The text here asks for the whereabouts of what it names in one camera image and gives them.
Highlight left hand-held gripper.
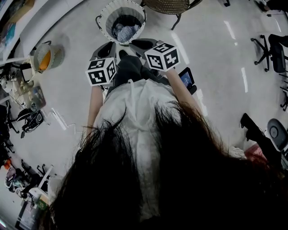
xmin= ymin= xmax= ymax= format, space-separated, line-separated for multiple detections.
xmin=85 ymin=42 xmax=117 ymax=87

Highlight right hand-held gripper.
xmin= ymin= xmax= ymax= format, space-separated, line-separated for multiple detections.
xmin=131 ymin=38 xmax=181 ymax=72

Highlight white patterned clothes garment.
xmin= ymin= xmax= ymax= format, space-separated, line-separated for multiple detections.
xmin=117 ymin=25 xmax=139 ymax=43

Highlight white slatted laundry basket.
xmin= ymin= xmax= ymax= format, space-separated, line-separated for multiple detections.
xmin=95 ymin=0 xmax=147 ymax=47

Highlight person's left forearm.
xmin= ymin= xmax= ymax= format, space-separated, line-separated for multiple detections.
xmin=86 ymin=85 xmax=104 ymax=135

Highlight person's right forearm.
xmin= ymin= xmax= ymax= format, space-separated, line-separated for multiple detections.
xmin=166 ymin=67 xmax=203 ymax=117

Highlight small slatted basket orange lining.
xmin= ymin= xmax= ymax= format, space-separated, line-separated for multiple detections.
xmin=30 ymin=40 xmax=65 ymax=74

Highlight person's dark trousers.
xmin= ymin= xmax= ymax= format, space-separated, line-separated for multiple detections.
xmin=111 ymin=55 xmax=171 ymax=93

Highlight brown wicker chair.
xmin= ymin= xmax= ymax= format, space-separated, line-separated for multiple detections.
xmin=140 ymin=0 xmax=203 ymax=31

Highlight black phone on hip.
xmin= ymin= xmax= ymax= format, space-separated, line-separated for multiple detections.
xmin=179 ymin=66 xmax=198 ymax=95

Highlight white square box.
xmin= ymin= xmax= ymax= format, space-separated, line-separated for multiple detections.
xmin=19 ymin=63 xmax=34 ymax=83

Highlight dark tablet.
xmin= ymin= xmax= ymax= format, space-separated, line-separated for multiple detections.
xmin=30 ymin=86 xmax=47 ymax=111

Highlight person's white shirt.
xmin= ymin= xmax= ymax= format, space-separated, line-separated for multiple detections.
xmin=93 ymin=78 xmax=183 ymax=223

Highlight black office chair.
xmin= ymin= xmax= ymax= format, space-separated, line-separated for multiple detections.
xmin=251 ymin=33 xmax=288 ymax=74

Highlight dark red blurry object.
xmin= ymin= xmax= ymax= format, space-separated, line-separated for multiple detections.
xmin=244 ymin=143 xmax=268 ymax=162

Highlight white floor cable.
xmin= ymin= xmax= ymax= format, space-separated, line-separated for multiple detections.
xmin=45 ymin=107 xmax=84 ymax=135

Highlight black strapped device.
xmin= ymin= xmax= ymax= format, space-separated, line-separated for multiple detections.
xmin=17 ymin=109 xmax=45 ymax=139

